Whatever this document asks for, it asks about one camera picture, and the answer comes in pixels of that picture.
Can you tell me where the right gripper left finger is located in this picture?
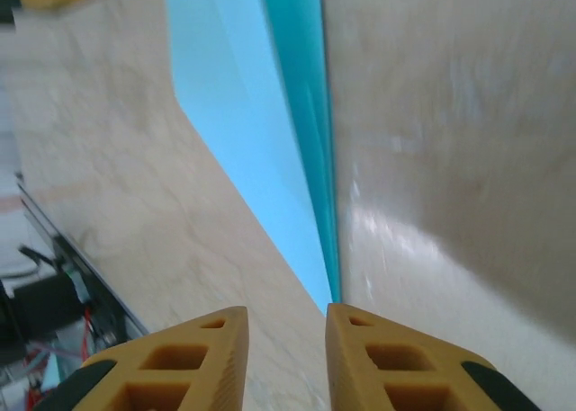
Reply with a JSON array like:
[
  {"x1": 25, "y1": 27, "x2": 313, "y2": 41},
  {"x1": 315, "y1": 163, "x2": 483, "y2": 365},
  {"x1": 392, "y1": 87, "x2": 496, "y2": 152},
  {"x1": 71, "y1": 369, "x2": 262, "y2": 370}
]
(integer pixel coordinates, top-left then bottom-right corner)
[{"x1": 44, "y1": 306, "x2": 248, "y2": 411}]

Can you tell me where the long aluminium mounting rail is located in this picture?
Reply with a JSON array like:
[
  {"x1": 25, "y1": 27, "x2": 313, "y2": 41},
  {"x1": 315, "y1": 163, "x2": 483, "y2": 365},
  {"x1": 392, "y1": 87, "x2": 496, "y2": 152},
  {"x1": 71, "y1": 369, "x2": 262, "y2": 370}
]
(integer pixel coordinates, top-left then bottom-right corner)
[{"x1": 15, "y1": 172, "x2": 149, "y2": 340}]

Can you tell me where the light blue paper sheet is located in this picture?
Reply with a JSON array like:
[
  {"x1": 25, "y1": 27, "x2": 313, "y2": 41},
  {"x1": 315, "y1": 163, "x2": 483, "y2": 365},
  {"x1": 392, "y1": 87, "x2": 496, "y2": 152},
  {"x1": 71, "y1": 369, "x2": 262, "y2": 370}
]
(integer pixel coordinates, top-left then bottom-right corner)
[{"x1": 165, "y1": 0, "x2": 343, "y2": 305}]

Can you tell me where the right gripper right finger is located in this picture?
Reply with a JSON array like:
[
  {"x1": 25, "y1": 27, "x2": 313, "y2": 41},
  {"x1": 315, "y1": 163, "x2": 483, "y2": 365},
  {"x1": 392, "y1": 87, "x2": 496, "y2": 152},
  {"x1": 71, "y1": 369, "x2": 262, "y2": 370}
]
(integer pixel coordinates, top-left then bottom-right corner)
[{"x1": 326, "y1": 302, "x2": 539, "y2": 411}]

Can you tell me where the red orange wire bundle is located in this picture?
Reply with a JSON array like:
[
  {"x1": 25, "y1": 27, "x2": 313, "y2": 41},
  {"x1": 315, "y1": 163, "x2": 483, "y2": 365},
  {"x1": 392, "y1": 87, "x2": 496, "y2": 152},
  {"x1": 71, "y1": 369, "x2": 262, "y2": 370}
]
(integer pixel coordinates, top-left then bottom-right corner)
[{"x1": 80, "y1": 305, "x2": 98, "y2": 358}]

